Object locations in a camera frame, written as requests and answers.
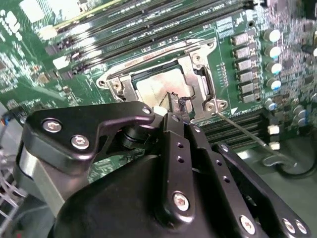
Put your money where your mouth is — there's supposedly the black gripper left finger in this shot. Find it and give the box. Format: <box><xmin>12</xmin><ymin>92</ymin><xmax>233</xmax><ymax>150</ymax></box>
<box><xmin>12</xmin><ymin>91</ymin><xmax>198</xmax><ymax>226</ymax></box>

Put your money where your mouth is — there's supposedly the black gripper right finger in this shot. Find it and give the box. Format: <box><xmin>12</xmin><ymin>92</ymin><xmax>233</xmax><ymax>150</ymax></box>
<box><xmin>179</xmin><ymin>96</ymin><xmax>314</xmax><ymax>238</ymax></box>

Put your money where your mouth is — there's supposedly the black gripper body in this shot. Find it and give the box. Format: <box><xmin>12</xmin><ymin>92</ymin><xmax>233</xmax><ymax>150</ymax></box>
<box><xmin>47</xmin><ymin>148</ymin><xmax>270</xmax><ymax>238</ymax></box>

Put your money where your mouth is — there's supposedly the silver CPU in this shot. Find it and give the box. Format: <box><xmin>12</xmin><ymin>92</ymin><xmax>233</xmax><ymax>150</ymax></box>
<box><xmin>130</xmin><ymin>64</ymin><xmax>196</xmax><ymax>114</ymax></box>

